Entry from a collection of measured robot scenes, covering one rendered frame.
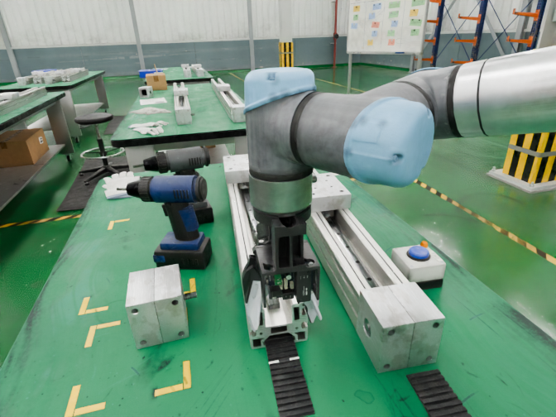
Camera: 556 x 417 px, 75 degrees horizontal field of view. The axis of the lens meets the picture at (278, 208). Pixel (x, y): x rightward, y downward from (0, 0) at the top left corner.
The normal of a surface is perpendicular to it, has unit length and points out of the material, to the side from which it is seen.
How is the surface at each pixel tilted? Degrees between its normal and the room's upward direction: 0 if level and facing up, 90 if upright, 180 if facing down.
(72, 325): 0
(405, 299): 0
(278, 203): 91
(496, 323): 0
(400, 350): 90
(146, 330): 90
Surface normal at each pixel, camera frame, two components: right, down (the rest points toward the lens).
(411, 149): 0.75, 0.27
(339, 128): -0.63, -0.04
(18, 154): 0.31, 0.40
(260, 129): -0.66, 0.34
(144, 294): -0.04, -0.90
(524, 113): -0.55, 0.70
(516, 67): -0.65, -0.35
